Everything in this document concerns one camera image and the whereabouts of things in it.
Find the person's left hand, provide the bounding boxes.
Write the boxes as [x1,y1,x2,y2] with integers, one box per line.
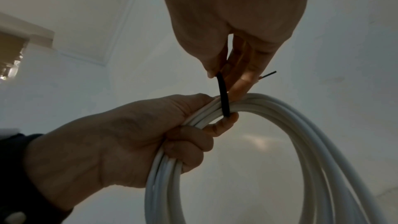
[23,93,240,212]

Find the person's right hand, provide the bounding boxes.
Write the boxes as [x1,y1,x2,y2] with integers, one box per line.
[155,0,312,96]

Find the black zip tie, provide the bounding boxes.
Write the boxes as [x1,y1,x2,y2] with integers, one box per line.
[216,70,277,118]

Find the white cable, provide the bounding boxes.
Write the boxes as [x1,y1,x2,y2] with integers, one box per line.
[144,93,386,224]

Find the black marker wristband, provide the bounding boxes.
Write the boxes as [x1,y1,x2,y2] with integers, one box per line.
[0,133,74,224]

